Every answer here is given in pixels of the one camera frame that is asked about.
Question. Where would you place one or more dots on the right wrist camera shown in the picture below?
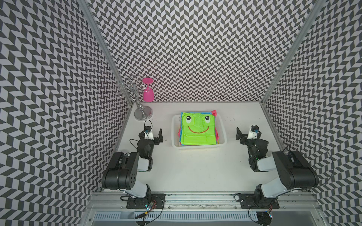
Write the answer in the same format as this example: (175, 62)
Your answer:
(254, 134)

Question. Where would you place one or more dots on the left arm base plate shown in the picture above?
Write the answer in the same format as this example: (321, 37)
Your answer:
(142, 203)

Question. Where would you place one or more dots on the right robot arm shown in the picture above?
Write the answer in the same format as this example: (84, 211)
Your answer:
(294, 171)

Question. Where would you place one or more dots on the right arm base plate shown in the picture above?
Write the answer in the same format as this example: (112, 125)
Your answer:
(251, 201)

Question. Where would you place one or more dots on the pink bunny raincoat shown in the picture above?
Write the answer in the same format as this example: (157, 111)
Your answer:
(214, 113)

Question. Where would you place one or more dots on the white plastic basket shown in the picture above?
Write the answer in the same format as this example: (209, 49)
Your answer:
(197, 130)

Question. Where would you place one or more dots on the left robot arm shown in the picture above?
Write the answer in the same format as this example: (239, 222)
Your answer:
(121, 172)

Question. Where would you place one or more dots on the green frog raincoat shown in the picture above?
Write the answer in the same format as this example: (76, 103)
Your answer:
(198, 128)

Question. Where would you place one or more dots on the pink plastic wine glass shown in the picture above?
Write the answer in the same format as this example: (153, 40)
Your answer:
(148, 93)

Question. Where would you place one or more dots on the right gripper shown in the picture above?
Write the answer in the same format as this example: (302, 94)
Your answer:
(239, 134)

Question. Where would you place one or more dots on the chrome glass holder stand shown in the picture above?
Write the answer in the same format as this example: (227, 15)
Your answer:
(132, 95)

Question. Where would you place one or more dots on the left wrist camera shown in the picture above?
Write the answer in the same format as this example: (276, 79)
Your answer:
(148, 134)

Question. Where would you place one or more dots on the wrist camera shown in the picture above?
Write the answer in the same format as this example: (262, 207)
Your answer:
(148, 134)
(254, 134)

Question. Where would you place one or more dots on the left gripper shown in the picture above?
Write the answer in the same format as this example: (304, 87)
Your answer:
(156, 139)

